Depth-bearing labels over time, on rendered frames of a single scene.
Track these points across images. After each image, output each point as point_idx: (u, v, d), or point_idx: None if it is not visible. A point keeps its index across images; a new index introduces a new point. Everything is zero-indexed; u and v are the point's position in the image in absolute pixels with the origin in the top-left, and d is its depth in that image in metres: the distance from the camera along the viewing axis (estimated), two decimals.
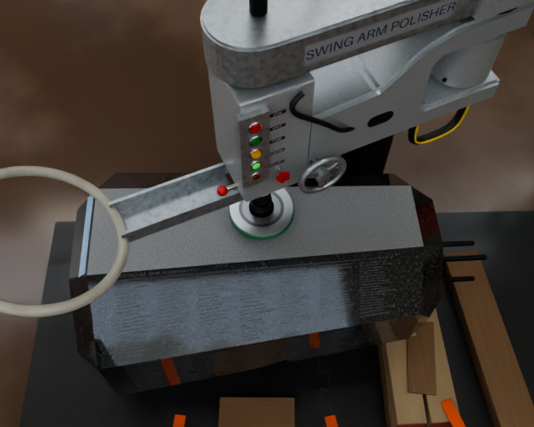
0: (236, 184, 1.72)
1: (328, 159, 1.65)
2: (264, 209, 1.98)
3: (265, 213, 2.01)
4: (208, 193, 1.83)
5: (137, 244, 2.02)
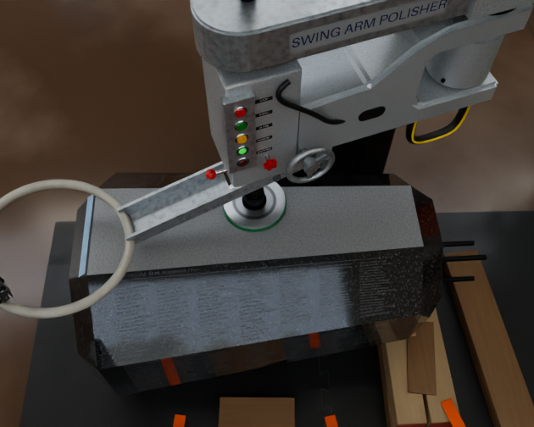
0: (225, 169, 1.75)
1: (315, 150, 1.67)
2: (256, 202, 2.03)
3: None
4: (206, 192, 1.95)
5: (137, 244, 2.02)
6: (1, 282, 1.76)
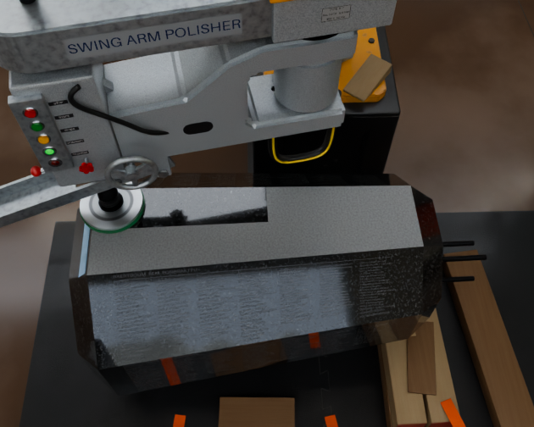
0: None
1: (130, 158, 1.65)
2: (108, 204, 2.03)
3: (105, 207, 2.06)
4: (54, 191, 1.96)
5: (137, 244, 2.02)
6: None
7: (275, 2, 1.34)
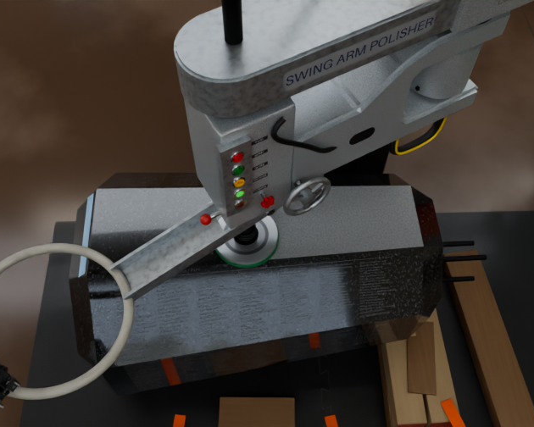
0: (219, 212, 1.67)
1: (312, 181, 1.61)
2: (249, 236, 1.96)
3: None
4: (199, 236, 1.88)
5: (137, 244, 2.02)
6: (4, 370, 1.66)
7: None
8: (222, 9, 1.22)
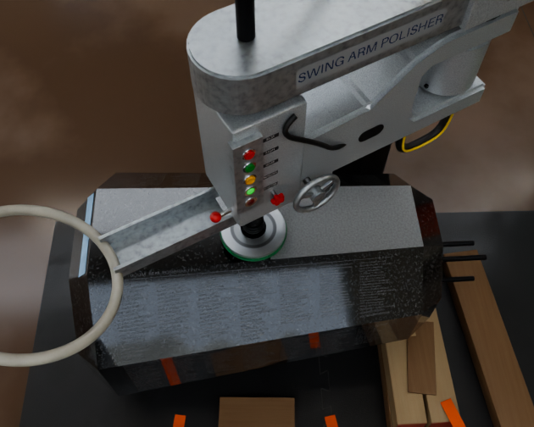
0: (229, 209, 1.68)
1: (322, 179, 1.62)
2: (257, 230, 1.94)
3: None
4: (199, 219, 1.78)
5: None
6: None
7: None
8: (235, 7, 1.23)
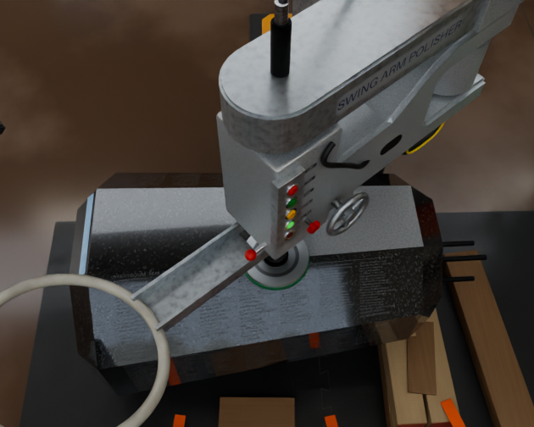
0: (263, 245, 1.62)
1: (354, 199, 1.59)
2: (281, 257, 1.89)
3: None
4: (228, 258, 1.72)
5: (137, 244, 2.02)
6: None
7: None
8: (270, 44, 1.17)
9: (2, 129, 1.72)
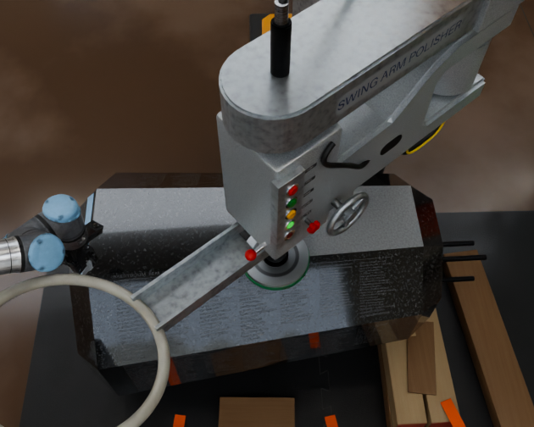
0: (263, 245, 1.62)
1: (354, 199, 1.59)
2: (281, 257, 1.89)
3: None
4: (228, 258, 1.72)
5: (137, 244, 2.02)
6: (91, 260, 1.86)
7: None
8: (270, 44, 1.17)
9: (102, 229, 1.87)
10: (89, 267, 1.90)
